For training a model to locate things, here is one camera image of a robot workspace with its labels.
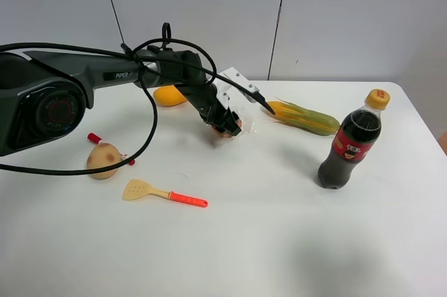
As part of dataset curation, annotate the brown toy potato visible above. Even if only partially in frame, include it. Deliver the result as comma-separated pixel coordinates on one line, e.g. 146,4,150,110
86,143,122,180

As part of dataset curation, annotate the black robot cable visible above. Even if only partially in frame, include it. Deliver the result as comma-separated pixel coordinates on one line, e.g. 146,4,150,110
0,22,277,176

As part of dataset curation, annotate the yellow toy mango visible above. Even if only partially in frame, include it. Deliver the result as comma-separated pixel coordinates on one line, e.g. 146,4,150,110
153,85,187,107

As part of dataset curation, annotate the toy corn with green husk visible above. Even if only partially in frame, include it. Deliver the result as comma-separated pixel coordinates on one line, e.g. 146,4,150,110
268,100,340,136

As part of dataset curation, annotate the fruit tart pastry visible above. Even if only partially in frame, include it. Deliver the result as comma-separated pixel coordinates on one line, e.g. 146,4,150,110
211,109,256,140

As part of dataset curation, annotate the cola bottle yellow cap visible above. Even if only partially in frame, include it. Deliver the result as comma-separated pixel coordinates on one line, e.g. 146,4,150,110
318,89,390,189

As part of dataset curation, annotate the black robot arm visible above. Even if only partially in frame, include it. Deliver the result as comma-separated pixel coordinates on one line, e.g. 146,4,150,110
1,49,242,156

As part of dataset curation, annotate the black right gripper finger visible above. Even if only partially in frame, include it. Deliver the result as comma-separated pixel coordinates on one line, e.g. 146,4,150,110
211,125,235,136

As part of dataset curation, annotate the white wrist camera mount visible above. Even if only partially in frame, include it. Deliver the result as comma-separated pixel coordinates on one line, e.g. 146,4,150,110
213,67,259,110

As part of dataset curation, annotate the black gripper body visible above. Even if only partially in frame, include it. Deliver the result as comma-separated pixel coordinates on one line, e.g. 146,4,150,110
198,94,233,128

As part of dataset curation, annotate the yellow slotted spatula red handle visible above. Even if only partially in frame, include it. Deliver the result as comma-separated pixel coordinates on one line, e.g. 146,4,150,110
122,179,208,208

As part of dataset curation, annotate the red and white marker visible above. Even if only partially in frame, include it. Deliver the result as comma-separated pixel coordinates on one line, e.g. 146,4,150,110
87,133,129,161

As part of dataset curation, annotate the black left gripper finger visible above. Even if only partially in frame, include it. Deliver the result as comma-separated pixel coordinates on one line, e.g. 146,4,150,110
223,115,242,136

